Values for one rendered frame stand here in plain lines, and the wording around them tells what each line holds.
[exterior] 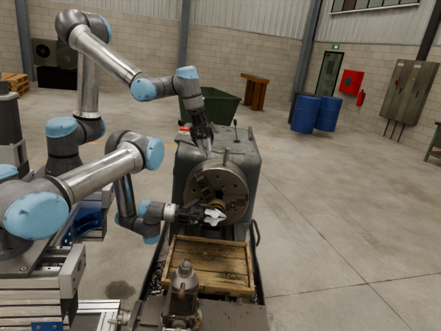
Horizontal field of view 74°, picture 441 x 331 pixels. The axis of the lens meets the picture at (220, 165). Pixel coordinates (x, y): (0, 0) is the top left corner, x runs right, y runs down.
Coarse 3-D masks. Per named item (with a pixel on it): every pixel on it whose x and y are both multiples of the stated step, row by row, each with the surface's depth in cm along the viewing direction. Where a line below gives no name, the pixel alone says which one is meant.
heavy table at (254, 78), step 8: (248, 80) 985; (256, 80) 917; (264, 80) 913; (248, 88) 996; (256, 88) 923; (264, 88) 929; (248, 96) 1007; (256, 96) 931; (264, 96) 939; (248, 104) 1026; (256, 104) 943
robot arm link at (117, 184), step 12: (120, 132) 104; (108, 144) 104; (120, 180) 114; (120, 192) 117; (132, 192) 121; (120, 204) 121; (132, 204) 123; (120, 216) 125; (132, 216) 126; (132, 228) 125
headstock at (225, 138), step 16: (224, 128) 192; (240, 128) 198; (224, 144) 160; (240, 144) 163; (256, 144) 169; (176, 160) 148; (192, 160) 148; (240, 160) 148; (256, 160) 149; (176, 176) 151; (256, 176) 151; (176, 192) 155; (256, 192) 157
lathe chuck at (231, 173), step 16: (192, 176) 134; (208, 176) 134; (224, 176) 134; (240, 176) 136; (192, 192) 137; (224, 192) 137; (240, 192) 137; (240, 208) 140; (208, 224) 143; (224, 224) 143
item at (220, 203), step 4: (212, 200) 129; (216, 200) 128; (220, 200) 129; (208, 204) 128; (212, 204) 126; (216, 204) 126; (220, 204) 126; (224, 204) 129; (216, 208) 124; (220, 208) 124; (224, 208) 127; (224, 212) 127
